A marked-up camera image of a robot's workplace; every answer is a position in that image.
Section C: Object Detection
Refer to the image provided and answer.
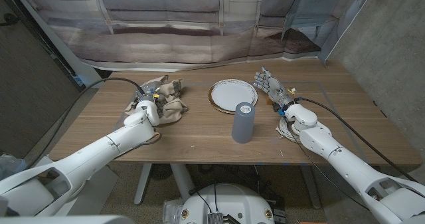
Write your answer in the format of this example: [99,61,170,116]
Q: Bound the coiled white cable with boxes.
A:
[276,116,301,144]

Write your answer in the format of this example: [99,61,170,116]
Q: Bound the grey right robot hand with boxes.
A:
[252,66,296,108]

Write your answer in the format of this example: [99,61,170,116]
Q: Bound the white table leg frame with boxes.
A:
[133,163,197,205]

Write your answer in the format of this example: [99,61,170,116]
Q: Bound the printed living room backdrop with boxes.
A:
[19,0,379,72]

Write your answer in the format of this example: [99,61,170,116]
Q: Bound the grey cylindrical cup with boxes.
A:
[231,102,256,144]

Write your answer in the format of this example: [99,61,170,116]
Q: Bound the white gold-rimmed paper plate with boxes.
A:
[207,78,259,115]

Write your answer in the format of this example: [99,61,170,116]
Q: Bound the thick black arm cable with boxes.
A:
[295,96,425,185]
[23,76,145,171]

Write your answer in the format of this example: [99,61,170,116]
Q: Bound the grey table leg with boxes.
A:
[300,166,322,210]

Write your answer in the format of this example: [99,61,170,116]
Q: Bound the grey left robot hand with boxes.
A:
[134,80,167,102]

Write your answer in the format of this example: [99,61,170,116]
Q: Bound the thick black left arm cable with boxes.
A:
[23,76,145,171]

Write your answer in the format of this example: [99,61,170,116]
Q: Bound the blue jeans leg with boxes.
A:
[0,154,27,181]

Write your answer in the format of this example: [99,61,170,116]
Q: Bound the clear plastic bag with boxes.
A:
[162,199,185,223]

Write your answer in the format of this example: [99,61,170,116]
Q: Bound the yellow grey handled scissors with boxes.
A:
[141,132,163,148]

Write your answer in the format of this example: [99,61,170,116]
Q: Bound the beige striped scarf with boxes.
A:
[123,74,189,125]

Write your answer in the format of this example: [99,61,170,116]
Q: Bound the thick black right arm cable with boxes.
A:
[295,96,425,185]

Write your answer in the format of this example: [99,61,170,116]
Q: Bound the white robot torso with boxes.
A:
[178,183,276,224]

